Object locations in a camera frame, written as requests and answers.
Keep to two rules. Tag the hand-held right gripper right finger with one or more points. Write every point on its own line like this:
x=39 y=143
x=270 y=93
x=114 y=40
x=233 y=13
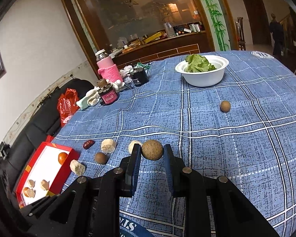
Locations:
x=169 y=167

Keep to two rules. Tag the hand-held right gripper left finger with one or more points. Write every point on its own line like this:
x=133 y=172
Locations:
x=135 y=167

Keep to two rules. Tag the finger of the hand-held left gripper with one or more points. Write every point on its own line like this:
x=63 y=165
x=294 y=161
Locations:
x=43 y=201

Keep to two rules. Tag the pale sugarcane chunk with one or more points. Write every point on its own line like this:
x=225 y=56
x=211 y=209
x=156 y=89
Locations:
x=45 y=185
x=108 y=145
x=77 y=167
x=132 y=146
x=31 y=183

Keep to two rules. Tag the brown longan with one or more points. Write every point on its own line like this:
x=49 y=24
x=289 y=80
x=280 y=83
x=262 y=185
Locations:
x=225 y=106
x=101 y=158
x=152 y=149

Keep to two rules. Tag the red cardboard box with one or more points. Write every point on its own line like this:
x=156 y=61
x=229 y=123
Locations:
x=39 y=167

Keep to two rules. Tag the large orange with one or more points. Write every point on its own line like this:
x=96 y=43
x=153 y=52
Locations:
x=63 y=158

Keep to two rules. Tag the red date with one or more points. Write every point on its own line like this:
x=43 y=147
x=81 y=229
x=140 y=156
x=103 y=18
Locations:
x=88 y=144

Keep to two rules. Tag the blue plaid tablecloth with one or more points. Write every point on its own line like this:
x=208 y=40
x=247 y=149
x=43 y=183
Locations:
x=212 y=140

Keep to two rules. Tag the dark jar with red label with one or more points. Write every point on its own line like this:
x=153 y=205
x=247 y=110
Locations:
x=108 y=96

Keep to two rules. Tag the black sofa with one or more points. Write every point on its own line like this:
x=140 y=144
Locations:
x=39 y=123

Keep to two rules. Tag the white and mint cloth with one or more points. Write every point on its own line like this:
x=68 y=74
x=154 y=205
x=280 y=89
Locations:
x=87 y=100

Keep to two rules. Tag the white crumpled cloth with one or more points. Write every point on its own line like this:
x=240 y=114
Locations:
x=119 y=84

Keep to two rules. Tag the black jar with white label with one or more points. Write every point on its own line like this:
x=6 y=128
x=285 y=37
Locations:
x=139 y=77

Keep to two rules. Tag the small brown block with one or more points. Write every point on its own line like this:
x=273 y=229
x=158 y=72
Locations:
x=102 y=83

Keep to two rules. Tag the red plastic bag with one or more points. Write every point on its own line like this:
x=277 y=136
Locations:
x=67 y=106

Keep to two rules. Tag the white bowl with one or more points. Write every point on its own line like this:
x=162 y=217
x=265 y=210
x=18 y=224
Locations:
x=204 y=77

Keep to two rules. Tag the green packet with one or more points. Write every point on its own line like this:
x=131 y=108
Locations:
x=142 y=66

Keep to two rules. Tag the bottle with pink knit sleeve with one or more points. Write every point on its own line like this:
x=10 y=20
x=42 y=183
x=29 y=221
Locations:
x=108 y=69

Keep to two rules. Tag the green lettuce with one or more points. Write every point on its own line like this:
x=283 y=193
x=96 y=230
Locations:
x=198 y=63

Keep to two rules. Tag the yellow box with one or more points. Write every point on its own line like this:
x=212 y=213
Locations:
x=154 y=37

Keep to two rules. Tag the clear plastic pitcher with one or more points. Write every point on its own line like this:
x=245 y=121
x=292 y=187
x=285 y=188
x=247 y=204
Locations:
x=168 y=29

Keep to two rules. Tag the wooden glass partition cabinet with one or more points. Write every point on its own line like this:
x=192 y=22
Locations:
x=138 y=17

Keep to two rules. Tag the wooden chair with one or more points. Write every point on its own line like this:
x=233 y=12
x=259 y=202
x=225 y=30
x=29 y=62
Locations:
x=240 y=34

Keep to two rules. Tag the bamboo painted panel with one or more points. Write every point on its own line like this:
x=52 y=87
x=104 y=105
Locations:
x=213 y=17

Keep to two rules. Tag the brown wooden door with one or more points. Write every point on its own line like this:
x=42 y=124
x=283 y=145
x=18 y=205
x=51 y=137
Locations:
x=257 y=19

